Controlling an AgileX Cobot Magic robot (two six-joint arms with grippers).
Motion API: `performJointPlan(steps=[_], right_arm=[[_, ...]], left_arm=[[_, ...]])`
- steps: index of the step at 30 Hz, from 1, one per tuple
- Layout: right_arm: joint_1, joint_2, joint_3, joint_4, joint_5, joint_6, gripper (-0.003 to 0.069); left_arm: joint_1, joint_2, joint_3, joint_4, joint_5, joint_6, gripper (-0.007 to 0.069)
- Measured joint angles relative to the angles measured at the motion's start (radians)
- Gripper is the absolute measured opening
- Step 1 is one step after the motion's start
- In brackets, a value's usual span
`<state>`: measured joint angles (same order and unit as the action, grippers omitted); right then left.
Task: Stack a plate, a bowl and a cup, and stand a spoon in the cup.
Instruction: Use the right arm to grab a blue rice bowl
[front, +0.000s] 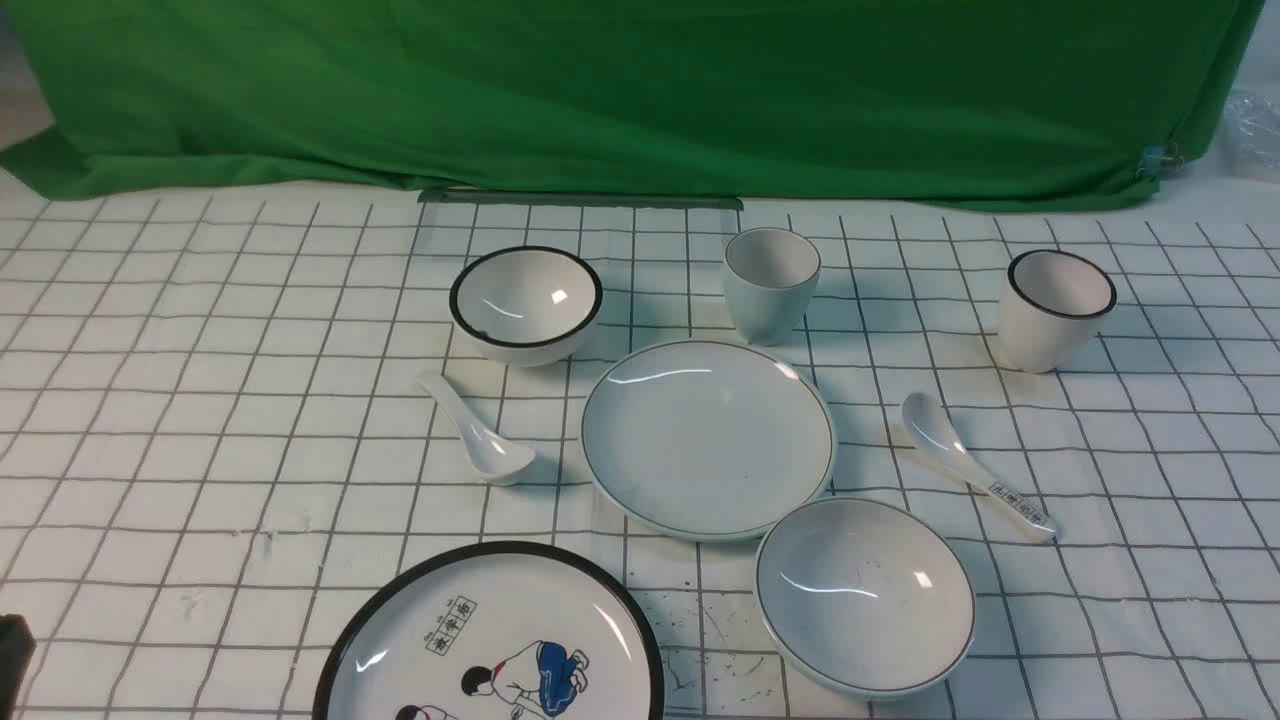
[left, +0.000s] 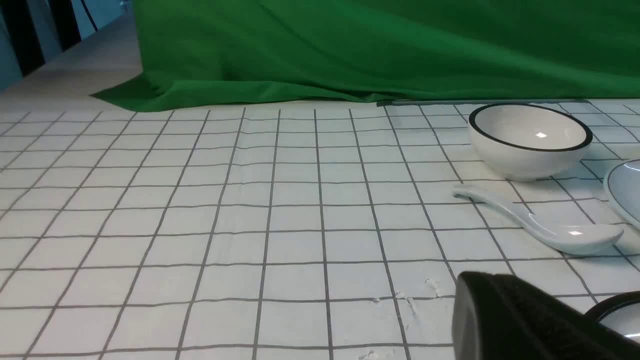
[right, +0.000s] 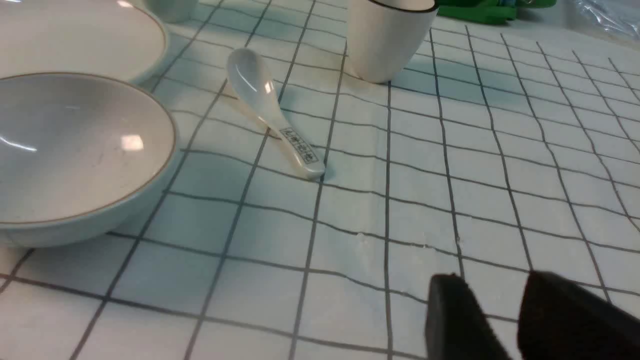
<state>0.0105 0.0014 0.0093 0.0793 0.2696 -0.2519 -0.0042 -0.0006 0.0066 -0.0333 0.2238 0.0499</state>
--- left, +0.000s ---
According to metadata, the white bowl black rim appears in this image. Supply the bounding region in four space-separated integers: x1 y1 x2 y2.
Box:
468 104 594 182

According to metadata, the illustrated plate black rim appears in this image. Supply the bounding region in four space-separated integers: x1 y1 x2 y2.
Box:
585 291 640 344

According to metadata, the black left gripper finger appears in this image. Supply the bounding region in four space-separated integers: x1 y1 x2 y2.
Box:
451 271 640 360

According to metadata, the white ceramic spoon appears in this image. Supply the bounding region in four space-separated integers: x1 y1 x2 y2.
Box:
451 184 624 256

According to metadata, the white grid tablecloth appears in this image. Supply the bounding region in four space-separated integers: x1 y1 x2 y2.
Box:
0 102 639 360

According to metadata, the white plate green rim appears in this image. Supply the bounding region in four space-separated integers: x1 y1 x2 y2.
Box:
603 158 640 230

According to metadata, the green backdrop cloth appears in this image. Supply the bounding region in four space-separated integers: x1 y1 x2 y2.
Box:
94 0 640 112

